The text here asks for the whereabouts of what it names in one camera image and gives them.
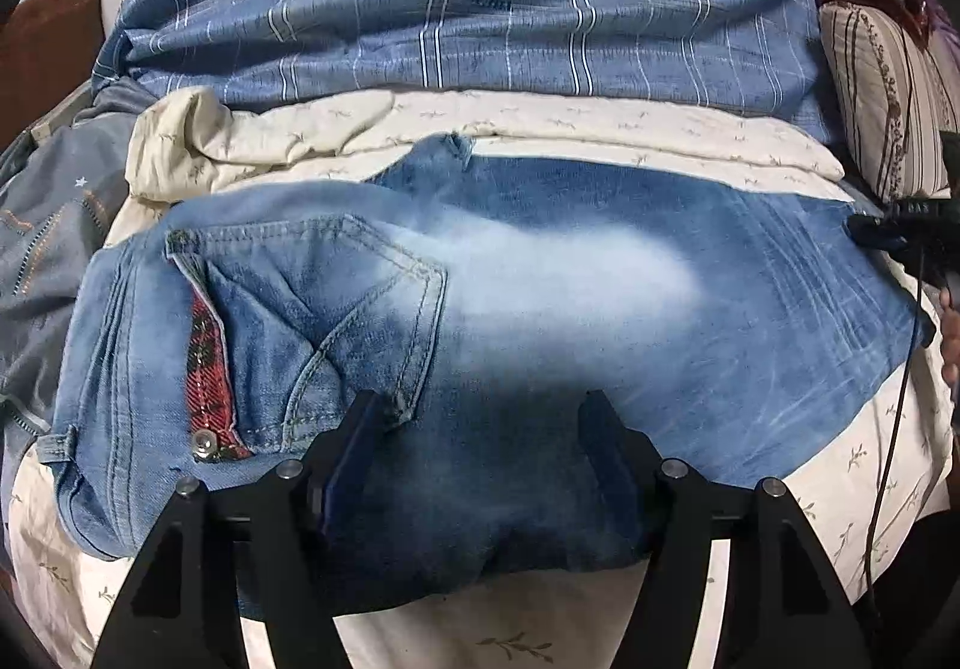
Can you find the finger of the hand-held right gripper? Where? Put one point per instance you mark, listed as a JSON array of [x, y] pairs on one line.
[[885, 230]]

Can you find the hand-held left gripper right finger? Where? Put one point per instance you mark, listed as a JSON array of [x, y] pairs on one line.
[[609, 463]]

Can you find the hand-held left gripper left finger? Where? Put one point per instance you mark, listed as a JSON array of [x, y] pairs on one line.
[[339, 489]]

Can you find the blue denim pants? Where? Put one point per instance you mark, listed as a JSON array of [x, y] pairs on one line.
[[525, 309]]

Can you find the person's right hand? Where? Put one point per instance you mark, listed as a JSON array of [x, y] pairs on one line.
[[951, 339]]

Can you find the striped floral pillow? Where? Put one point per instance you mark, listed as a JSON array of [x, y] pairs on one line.
[[877, 99]]

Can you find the cream leaf-print bed sheet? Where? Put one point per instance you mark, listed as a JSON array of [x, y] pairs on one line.
[[810, 489]]

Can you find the cream leaf-print quilt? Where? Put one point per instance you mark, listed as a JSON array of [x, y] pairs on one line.
[[525, 114]]

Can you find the grey star-print cloth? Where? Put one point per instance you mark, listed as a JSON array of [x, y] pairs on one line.
[[52, 204]]

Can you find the blue striped shirt with emblem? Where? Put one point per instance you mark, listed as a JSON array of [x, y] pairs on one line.
[[337, 1]]

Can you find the brown headboard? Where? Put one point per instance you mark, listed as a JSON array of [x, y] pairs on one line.
[[52, 54]]

